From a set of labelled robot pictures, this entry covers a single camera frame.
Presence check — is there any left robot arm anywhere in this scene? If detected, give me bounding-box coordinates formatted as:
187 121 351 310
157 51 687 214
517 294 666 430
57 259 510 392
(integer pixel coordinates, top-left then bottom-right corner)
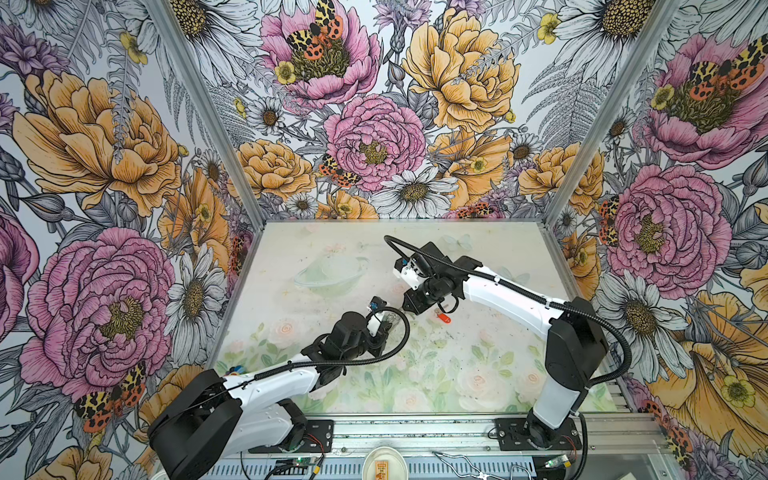
148 310 393 479

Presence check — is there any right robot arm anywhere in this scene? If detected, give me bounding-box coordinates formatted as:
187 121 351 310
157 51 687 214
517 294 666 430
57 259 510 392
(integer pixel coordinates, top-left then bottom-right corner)
384 235 634 450

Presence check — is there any white round dish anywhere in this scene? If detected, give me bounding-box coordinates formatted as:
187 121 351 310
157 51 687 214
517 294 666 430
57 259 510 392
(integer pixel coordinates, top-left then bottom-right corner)
361 446 409 480

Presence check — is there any green circuit board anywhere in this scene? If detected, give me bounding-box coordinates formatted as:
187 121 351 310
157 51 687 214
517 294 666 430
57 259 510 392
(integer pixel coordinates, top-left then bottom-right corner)
273 457 324 475

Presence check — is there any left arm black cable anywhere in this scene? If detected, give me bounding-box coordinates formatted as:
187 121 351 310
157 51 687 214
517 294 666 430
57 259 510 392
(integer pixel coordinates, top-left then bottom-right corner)
149 295 412 433

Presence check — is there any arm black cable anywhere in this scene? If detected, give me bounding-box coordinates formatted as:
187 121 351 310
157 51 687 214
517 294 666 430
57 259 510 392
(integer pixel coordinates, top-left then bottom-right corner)
383 234 634 385
149 295 412 433

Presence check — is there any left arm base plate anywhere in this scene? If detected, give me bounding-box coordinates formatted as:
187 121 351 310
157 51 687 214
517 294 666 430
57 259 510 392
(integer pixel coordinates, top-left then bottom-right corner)
247 419 335 454

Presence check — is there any aluminium front rail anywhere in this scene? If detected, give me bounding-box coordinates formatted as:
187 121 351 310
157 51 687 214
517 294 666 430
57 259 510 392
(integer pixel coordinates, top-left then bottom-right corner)
305 413 668 456

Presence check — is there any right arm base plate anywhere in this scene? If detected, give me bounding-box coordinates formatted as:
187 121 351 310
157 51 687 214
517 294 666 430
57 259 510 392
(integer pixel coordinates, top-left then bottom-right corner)
493 417 582 452

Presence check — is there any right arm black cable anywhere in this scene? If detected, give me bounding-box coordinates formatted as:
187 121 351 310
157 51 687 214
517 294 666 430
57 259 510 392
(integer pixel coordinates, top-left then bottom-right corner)
383 234 634 385

